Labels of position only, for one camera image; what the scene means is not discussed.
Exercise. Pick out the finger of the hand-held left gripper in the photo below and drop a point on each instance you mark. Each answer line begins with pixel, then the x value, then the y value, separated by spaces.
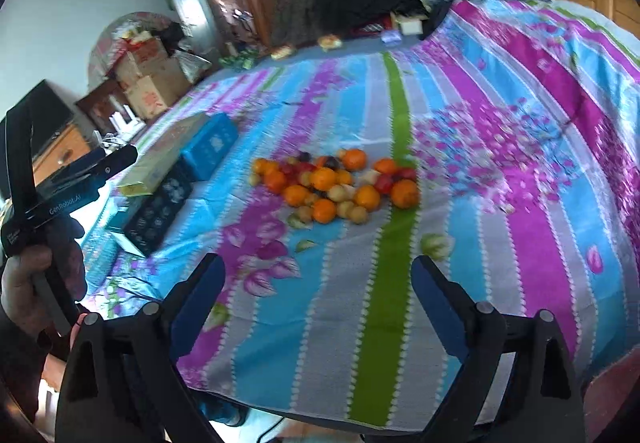
pixel 70 170
pixel 112 162

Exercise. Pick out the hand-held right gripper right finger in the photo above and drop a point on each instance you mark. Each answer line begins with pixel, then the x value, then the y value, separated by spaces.
pixel 437 308

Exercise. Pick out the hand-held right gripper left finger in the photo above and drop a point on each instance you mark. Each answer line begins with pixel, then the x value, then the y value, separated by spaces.
pixel 200 308

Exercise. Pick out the pile of oranges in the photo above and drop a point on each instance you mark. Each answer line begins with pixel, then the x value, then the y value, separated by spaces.
pixel 405 193

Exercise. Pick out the red plum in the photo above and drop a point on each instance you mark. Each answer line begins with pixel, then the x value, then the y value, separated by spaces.
pixel 289 169
pixel 406 173
pixel 384 183
pixel 305 168

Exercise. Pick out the pale peeled fruit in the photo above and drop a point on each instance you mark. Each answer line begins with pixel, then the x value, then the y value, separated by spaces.
pixel 370 176

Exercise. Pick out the dark purple plum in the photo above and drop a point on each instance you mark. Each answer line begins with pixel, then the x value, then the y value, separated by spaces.
pixel 330 162
pixel 303 156

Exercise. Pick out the person's left hand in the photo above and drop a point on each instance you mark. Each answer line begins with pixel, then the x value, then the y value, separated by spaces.
pixel 17 283

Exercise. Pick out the wooden cabinet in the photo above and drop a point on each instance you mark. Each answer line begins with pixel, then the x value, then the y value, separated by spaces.
pixel 57 153

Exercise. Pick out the yellow-green flat box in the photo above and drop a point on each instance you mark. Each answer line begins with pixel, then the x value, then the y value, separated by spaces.
pixel 155 158

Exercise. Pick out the teal small box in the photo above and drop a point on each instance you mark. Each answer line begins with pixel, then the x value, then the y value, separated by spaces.
pixel 112 220

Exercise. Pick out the black television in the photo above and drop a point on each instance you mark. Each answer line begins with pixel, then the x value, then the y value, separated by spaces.
pixel 42 115

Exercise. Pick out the black patterned box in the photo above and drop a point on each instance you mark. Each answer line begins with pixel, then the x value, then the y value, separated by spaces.
pixel 157 213

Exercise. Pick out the large brown cardboard box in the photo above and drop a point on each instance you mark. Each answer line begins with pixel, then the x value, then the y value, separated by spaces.
pixel 152 95

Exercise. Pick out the blue cardboard box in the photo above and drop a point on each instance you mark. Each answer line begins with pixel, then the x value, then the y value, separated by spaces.
pixel 210 145

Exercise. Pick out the floral striped bedsheet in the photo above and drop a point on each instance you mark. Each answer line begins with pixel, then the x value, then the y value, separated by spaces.
pixel 500 223

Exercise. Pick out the cardboard box with red print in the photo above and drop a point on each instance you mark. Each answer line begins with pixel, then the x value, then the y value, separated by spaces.
pixel 147 50

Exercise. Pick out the silver foil bag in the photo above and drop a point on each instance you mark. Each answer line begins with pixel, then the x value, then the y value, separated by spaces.
pixel 192 65

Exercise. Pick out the round floral table top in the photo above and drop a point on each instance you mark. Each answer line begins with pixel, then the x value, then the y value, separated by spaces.
pixel 112 35

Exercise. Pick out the black bag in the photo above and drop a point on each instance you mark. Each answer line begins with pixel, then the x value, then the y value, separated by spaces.
pixel 172 35

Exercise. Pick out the green packets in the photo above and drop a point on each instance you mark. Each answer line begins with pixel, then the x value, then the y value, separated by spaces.
pixel 240 59

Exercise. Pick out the yellow snack packet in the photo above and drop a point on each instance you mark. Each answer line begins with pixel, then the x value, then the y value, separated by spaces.
pixel 282 52

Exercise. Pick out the brown woven blanket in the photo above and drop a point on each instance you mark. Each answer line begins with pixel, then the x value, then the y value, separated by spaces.
pixel 295 8

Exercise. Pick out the orange snack packet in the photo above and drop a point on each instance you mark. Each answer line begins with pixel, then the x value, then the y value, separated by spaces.
pixel 330 42

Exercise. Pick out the blue small packet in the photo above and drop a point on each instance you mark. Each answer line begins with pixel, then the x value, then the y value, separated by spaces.
pixel 390 37

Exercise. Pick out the white small box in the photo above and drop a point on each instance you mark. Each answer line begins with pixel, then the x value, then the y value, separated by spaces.
pixel 411 25

